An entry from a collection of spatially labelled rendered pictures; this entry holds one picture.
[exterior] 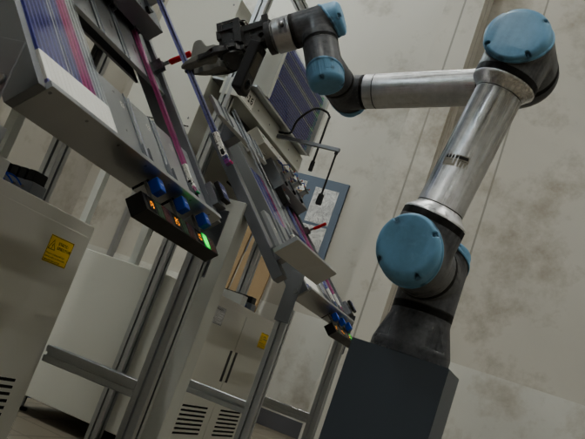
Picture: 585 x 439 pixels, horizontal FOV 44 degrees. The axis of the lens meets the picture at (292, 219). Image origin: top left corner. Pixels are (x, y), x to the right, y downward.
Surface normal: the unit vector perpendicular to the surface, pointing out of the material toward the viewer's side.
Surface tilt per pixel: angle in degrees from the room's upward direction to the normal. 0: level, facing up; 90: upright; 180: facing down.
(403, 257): 97
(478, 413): 90
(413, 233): 97
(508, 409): 90
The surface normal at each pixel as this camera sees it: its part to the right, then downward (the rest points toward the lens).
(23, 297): 0.90, 0.25
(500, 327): -0.30, -0.30
